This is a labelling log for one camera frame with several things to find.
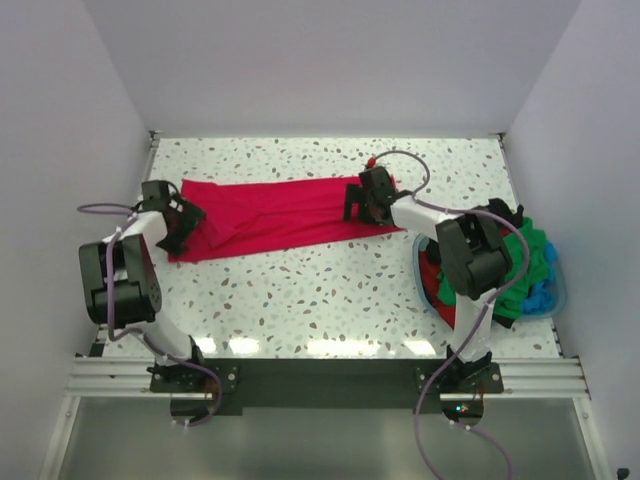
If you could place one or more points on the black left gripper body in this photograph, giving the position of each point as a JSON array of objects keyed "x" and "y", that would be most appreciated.
[{"x": 175, "y": 201}]

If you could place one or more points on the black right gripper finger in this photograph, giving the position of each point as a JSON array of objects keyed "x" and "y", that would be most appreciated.
[
  {"x": 354, "y": 203},
  {"x": 374, "y": 216}
]

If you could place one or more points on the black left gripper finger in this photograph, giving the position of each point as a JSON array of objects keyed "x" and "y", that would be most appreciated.
[
  {"x": 191, "y": 216},
  {"x": 173, "y": 245}
]

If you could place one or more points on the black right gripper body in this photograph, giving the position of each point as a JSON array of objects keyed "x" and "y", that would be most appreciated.
[{"x": 371, "y": 198}]

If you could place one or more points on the pink red t-shirt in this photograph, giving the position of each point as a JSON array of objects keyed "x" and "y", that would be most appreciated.
[{"x": 245, "y": 219}]

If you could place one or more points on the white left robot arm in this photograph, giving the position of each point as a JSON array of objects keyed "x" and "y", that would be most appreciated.
[{"x": 121, "y": 289}]

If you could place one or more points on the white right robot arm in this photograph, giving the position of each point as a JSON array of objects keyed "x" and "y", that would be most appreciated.
[{"x": 481, "y": 253}]

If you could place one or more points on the blue plastic laundry basket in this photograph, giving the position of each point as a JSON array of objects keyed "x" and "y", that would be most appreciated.
[{"x": 421, "y": 242}]

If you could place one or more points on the dark red t-shirt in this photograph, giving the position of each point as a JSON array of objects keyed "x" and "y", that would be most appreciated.
[{"x": 435, "y": 300}]

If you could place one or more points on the black t-shirt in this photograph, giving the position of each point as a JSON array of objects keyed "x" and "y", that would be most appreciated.
[{"x": 500, "y": 208}]

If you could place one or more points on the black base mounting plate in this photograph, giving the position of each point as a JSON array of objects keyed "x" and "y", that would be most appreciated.
[{"x": 230, "y": 386}]

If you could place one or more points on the blue t-shirt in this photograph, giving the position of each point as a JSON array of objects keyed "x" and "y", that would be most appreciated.
[{"x": 542, "y": 276}]

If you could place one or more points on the aluminium frame rail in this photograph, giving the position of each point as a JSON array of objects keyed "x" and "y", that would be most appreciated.
[{"x": 522, "y": 378}]

